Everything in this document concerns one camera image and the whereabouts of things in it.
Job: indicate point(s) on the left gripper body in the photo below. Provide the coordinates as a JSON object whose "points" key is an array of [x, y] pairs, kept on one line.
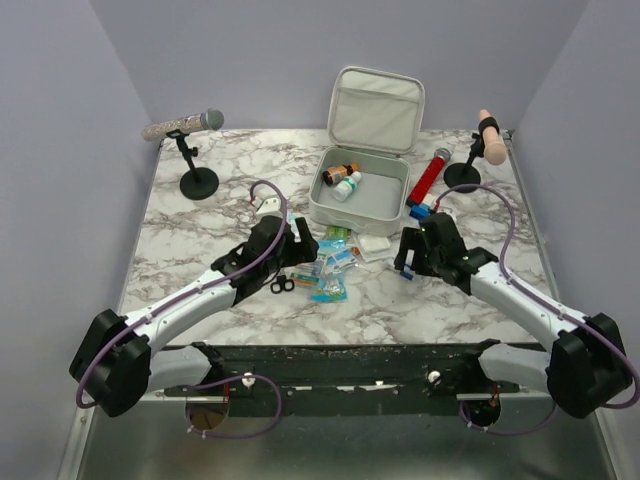
{"points": [[294, 253]]}

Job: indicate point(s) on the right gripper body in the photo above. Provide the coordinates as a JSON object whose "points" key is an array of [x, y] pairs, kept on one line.
{"points": [[426, 261]]}

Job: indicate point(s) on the green medicine box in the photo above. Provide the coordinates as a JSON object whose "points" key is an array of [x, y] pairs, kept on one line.
{"points": [[337, 233]]}

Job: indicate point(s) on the cotton swab bag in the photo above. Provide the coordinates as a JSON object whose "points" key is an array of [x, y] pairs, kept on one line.
{"points": [[329, 289]]}

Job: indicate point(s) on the white gauze pad pack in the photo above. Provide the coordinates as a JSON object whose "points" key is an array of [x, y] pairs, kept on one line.
{"points": [[373, 248]]}

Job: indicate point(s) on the white green medicine bottle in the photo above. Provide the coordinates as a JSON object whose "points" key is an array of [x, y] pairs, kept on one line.
{"points": [[346, 186]]}

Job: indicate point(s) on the amber medicine bottle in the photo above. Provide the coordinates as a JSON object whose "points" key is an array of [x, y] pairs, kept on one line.
{"points": [[333, 175]]}

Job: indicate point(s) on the grey medicine kit case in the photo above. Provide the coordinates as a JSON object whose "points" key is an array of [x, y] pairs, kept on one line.
{"points": [[373, 122]]}

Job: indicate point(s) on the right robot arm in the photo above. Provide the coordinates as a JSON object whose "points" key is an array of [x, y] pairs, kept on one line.
{"points": [[581, 364]]}

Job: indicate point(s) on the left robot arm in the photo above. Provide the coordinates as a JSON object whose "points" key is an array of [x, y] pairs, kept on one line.
{"points": [[123, 357]]}

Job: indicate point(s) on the light blue sachet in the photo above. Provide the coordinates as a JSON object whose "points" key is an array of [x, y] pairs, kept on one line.
{"points": [[328, 247]]}

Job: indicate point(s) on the blue toy brick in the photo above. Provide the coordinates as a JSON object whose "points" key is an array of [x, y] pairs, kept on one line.
{"points": [[419, 211]]}

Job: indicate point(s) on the blue white wipes packet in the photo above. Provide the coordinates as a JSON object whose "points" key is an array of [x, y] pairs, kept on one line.
{"points": [[339, 262]]}

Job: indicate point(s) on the red toy microphone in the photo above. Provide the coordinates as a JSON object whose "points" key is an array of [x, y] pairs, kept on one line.
{"points": [[440, 158]]}

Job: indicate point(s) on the right black mic stand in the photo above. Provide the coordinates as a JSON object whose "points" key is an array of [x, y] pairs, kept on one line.
{"points": [[465, 175]]}

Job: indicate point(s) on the black mic stand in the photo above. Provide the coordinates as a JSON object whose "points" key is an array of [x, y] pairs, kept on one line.
{"points": [[465, 175], [198, 183]]}

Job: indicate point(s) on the left black mic stand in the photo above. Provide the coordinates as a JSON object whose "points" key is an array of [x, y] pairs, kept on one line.
{"points": [[198, 183]]}

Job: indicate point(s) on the beige wooden microphone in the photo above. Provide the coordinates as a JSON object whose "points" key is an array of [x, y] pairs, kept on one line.
{"points": [[495, 151]]}

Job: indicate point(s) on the glitter microphone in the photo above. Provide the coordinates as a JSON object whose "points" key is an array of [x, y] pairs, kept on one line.
{"points": [[210, 120]]}

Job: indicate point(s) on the black handled scissors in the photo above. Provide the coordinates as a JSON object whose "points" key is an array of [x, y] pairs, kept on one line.
{"points": [[282, 284]]}

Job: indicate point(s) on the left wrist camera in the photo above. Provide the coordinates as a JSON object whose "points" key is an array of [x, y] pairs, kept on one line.
{"points": [[268, 206]]}

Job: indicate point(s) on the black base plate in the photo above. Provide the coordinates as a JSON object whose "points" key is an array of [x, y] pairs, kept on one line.
{"points": [[343, 380]]}

